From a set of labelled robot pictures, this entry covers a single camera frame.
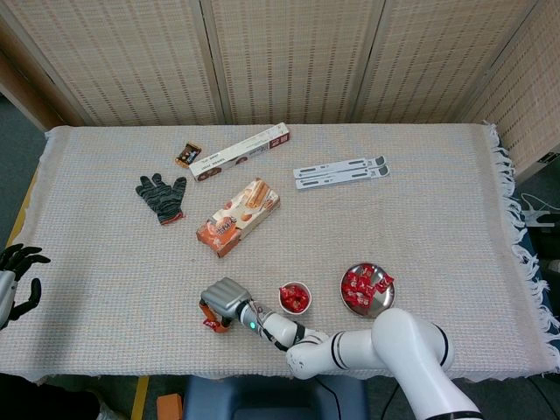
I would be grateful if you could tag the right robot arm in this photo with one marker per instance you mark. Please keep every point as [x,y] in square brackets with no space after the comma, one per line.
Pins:
[394,337]

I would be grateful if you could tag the beige woven tablecloth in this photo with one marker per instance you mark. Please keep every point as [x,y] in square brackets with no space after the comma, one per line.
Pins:
[131,284]

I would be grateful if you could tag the dark clothed person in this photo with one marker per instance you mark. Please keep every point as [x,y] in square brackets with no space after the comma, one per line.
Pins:
[44,398]

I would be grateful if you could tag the blue padded seat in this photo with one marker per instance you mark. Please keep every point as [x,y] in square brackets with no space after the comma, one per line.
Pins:
[275,398]

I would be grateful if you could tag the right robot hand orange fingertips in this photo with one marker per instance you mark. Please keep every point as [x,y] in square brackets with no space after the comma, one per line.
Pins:
[225,297]

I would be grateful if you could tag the orange block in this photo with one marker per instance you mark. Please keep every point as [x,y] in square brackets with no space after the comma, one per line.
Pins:
[170,407]

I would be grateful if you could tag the brown chocolate wrapper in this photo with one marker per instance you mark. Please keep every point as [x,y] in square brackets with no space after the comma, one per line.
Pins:
[188,154]

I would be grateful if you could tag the orange biscuit box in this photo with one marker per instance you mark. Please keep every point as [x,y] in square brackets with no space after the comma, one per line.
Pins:
[236,219]

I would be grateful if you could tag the bamboo folding screen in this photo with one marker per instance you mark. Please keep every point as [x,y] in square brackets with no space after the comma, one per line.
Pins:
[131,57]

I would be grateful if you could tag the long white cookie box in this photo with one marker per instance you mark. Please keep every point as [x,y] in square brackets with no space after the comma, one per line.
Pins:
[236,153]

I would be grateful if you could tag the folded white laptop stand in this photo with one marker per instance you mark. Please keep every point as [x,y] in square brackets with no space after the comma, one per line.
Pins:
[337,172]

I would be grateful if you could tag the round steel plate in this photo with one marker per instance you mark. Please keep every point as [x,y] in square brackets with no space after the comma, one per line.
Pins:
[380,302]

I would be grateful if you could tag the grey knit glove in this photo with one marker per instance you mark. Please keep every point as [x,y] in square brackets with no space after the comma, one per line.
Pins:
[162,199]

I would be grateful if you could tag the white sneaker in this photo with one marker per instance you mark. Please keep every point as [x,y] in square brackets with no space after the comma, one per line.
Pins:
[107,412]

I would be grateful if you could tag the white paper cup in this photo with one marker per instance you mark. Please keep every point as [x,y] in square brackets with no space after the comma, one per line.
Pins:
[308,298]

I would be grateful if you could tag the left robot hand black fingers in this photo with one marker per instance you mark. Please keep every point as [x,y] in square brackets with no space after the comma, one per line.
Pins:
[13,262]

